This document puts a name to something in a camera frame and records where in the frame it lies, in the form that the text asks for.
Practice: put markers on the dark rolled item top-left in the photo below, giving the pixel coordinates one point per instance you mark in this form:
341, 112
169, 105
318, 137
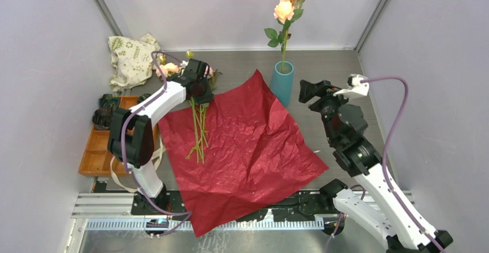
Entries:
109, 101

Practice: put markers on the dark rolled item top-right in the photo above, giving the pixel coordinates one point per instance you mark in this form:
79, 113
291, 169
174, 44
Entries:
143, 97

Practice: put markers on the cream printed cloth bag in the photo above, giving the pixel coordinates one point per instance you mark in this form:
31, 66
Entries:
132, 61

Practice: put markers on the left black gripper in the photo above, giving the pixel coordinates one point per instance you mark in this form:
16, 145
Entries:
208, 95

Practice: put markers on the dark red wrapping paper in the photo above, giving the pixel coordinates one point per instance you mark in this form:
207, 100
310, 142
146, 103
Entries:
254, 155

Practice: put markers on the cream printed ribbon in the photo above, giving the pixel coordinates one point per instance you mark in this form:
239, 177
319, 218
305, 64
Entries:
122, 179

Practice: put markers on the teal cylindrical vase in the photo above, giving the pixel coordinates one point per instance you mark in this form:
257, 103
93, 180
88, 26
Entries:
282, 80

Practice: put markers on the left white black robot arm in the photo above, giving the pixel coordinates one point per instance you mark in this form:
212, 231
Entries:
131, 132

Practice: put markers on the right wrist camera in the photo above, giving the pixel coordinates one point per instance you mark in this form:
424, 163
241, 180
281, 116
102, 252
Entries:
358, 87

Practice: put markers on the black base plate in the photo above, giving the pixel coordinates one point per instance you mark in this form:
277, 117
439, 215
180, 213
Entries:
301, 206

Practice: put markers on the dark rolled item left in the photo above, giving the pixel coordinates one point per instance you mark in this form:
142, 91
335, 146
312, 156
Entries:
102, 118

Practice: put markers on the peach rose stem tall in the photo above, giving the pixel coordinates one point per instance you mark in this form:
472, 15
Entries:
286, 12

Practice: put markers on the pink flower bouquet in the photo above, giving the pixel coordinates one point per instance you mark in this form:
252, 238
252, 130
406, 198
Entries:
166, 69

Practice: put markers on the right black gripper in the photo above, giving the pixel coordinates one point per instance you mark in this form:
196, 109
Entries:
323, 89

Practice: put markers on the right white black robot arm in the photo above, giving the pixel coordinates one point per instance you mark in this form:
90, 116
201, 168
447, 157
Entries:
392, 220

